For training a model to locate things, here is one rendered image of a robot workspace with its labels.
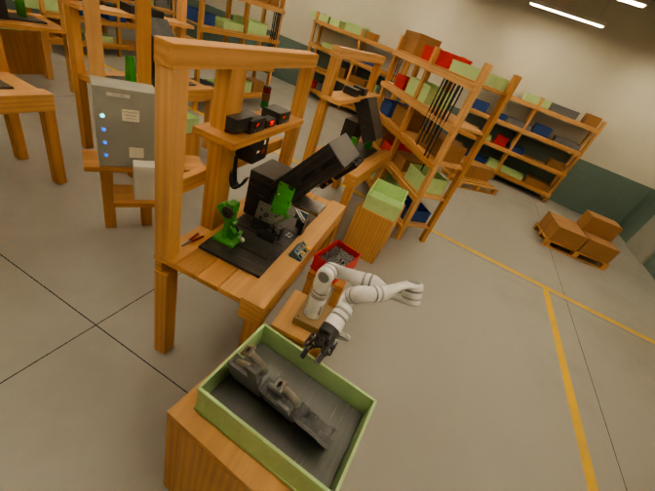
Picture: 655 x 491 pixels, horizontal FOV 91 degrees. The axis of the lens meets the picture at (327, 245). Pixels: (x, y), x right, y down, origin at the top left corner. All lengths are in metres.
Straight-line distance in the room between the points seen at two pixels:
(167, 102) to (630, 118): 10.54
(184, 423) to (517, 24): 10.46
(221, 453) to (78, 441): 1.12
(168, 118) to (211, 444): 1.31
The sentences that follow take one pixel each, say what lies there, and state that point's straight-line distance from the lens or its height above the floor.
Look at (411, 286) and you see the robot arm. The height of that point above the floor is 1.38.
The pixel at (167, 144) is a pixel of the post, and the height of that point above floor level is 1.54.
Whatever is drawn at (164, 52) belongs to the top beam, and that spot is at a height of 1.90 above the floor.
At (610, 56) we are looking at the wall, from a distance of 10.87.
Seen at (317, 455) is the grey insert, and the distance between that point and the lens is 1.49.
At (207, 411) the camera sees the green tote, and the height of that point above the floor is 0.85.
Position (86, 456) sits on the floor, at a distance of 2.40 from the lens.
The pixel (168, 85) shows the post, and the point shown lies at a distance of 1.55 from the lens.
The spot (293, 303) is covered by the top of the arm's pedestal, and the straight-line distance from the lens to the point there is 1.88.
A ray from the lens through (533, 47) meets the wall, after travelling 10.66.
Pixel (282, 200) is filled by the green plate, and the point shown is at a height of 1.17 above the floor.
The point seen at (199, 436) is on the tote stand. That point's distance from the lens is 1.51.
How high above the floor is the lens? 2.19
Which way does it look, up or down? 34 degrees down
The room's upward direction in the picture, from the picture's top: 21 degrees clockwise
